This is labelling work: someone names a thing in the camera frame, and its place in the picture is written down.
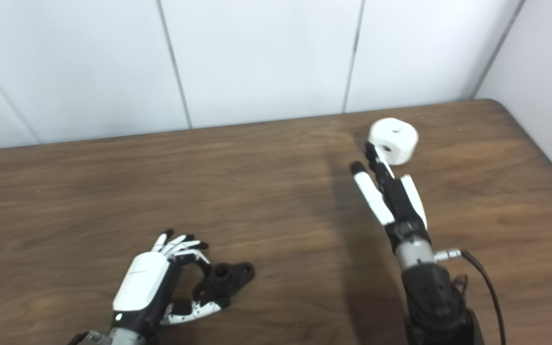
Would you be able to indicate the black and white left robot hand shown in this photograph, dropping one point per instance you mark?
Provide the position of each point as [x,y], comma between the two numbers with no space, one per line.
[142,282]

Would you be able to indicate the round white piece with holes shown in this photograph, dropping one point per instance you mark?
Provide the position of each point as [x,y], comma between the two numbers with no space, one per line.
[400,136]

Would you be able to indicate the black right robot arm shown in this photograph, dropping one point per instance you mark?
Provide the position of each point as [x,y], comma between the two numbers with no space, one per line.
[434,297]

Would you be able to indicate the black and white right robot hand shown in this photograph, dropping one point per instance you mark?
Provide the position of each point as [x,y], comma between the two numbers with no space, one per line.
[400,201]

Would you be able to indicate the black flanged holder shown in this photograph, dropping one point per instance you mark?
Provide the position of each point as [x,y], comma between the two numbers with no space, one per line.
[223,280]

